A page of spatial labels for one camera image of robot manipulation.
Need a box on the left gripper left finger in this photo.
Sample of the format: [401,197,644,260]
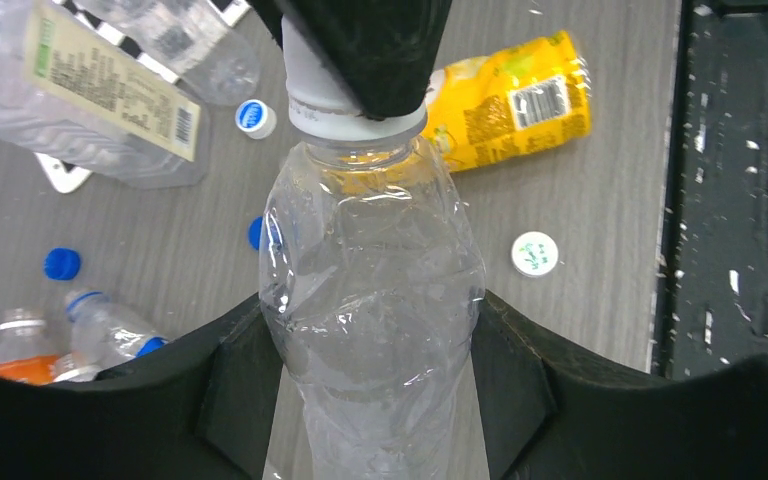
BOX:
[0,296,282,479]

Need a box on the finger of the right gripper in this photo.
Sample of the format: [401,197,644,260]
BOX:
[249,0,452,120]

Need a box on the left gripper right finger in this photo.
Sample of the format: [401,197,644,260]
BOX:
[471,293,768,479]

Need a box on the clear ribbed plastic bottle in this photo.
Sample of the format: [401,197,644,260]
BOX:
[79,0,261,106]

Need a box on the clear square labelled bottle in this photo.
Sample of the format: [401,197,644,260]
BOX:
[0,1,210,189]

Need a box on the blue white cap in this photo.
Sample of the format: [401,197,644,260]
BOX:
[234,99,277,140]
[281,16,361,115]

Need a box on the yellow juice bottle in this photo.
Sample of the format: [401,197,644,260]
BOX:
[422,30,592,172]

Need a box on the pepsi bottle centre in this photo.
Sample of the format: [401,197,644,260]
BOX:
[53,289,169,382]

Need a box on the orange drink bottle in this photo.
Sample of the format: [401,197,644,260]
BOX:
[0,308,60,385]

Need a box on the white green cap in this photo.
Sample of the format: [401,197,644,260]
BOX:
[511,231,560,278]

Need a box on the blue cap centre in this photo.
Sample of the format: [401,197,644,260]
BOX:
[247,216,263,251]

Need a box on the blue cap rear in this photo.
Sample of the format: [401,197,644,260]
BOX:
[42,247,82,281]

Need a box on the black white checkered mat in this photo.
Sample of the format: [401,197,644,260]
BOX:
[36,0,251,194]

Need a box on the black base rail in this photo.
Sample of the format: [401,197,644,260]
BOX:
[650,1,768,380]

